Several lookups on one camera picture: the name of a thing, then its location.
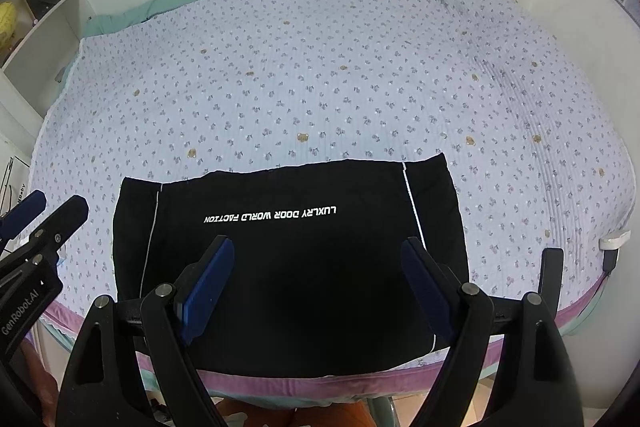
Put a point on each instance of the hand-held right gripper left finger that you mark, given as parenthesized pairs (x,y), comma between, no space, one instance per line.
(212,282)

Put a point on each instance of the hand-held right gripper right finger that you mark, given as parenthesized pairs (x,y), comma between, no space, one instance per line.
(425,287)

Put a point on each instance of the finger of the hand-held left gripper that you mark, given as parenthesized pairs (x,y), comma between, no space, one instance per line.
(27,207)
(62,219)

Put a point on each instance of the black garment with white piping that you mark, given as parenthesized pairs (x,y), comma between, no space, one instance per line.
(310,282)

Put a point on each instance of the pink bed sheet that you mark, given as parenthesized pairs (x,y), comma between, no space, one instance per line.
(280,384)

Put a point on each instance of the black upright bar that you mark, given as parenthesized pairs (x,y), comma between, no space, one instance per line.
(552,272)

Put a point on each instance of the white shelf unit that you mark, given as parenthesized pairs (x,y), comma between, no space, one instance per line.
(50,27)

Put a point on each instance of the yellow plush toy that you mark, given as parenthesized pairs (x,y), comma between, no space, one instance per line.
(5,24)

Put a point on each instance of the lilac floral quilt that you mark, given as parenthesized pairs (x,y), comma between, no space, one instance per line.
(300,82)

